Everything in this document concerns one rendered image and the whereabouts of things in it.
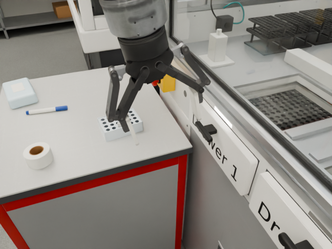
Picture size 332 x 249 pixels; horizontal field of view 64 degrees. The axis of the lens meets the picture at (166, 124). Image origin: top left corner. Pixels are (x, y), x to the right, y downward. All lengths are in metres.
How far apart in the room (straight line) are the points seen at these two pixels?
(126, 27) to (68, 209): 0.63
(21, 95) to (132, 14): 0.77
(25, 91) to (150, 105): 0.46
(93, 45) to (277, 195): 1.05
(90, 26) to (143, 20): 0.92
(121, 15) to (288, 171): 0.37
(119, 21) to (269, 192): 0.39
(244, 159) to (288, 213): 0.13
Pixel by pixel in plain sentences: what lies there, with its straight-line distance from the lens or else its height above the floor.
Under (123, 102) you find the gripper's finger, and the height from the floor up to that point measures 1.05.
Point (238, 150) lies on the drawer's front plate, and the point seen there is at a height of 0.92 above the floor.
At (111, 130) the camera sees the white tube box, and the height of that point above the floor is 0.80.
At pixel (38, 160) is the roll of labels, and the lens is 0.80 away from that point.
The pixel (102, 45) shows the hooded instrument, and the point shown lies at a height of 0.83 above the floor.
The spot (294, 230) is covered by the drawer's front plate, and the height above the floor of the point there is 0.90.
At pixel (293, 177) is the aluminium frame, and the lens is 0.51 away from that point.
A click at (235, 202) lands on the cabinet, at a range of 0.71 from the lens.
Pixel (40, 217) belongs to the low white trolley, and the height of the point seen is 0.62.
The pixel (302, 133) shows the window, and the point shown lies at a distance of 0.48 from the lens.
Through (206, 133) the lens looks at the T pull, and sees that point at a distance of 0.63.
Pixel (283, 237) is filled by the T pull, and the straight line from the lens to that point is 0.50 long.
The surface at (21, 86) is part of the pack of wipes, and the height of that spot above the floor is 0.81.
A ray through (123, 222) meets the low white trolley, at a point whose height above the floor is 0.46.
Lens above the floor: 1.32
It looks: 38 degrees down
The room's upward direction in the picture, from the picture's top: straight up
